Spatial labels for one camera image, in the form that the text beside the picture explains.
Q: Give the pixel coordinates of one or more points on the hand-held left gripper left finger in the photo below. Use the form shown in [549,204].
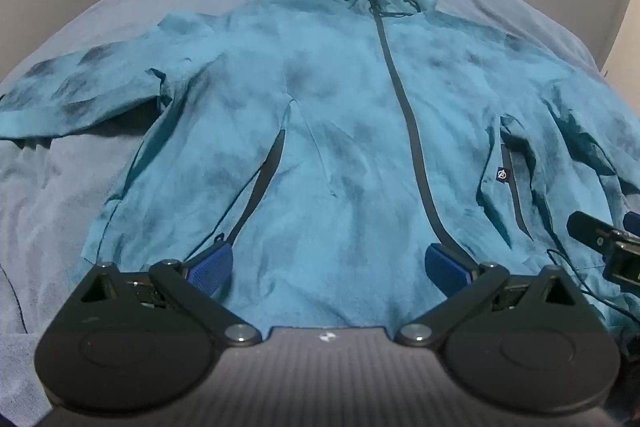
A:
[210,266]

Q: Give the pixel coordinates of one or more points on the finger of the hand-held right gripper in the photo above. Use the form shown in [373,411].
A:
[590,231]

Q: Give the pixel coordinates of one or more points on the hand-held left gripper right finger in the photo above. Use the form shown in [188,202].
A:
[446,266]

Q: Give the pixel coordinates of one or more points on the teal mottled zip jacket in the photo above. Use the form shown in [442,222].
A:
[340,132]

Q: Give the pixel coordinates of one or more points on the blue-grey bed blanket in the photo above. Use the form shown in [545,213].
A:
[65,187]

